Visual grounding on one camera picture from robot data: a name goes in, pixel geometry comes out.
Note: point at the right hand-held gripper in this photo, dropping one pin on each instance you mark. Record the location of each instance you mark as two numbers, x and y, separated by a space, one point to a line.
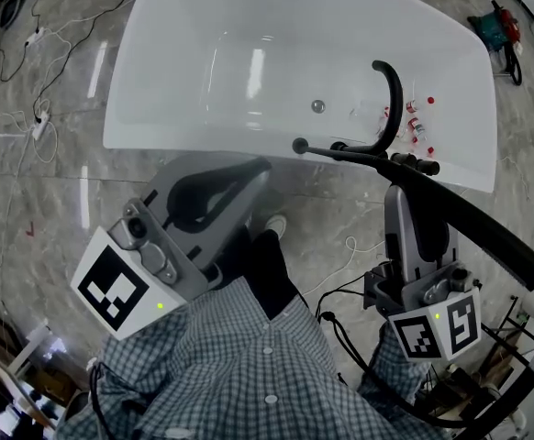
459 323

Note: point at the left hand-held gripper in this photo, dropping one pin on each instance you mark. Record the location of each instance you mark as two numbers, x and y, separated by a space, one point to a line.
111 287

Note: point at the person's left forearm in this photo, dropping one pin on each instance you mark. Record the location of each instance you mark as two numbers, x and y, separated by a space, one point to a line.
157 337

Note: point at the person's right forearm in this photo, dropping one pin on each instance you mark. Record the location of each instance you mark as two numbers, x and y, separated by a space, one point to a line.
386 374

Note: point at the white bathtub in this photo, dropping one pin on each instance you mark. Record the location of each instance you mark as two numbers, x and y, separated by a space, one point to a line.
248 25

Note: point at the person's white shoe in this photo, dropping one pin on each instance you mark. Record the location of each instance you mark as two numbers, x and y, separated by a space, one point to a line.
277 224

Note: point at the person's black trouser leg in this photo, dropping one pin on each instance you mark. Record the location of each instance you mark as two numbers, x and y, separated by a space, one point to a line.
271 273

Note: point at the group of small plastic bottles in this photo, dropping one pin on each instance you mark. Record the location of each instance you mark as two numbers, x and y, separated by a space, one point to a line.
416 127

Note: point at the black curved faucet spout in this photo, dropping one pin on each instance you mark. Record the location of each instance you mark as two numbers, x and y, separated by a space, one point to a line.
397 94

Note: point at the black metal rack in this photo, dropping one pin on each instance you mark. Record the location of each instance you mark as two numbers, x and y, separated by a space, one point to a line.
519 388

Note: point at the white power strip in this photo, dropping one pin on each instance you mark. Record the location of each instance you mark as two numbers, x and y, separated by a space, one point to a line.
35 36
40 126

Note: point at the person's checked shirt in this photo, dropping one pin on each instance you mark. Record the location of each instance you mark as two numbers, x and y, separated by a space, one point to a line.
248 383

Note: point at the teal and red vacuum cleaner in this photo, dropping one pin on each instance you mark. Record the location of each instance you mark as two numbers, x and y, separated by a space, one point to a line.
489 30

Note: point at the white shelf frame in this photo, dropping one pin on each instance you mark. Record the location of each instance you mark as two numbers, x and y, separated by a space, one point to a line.
35 337

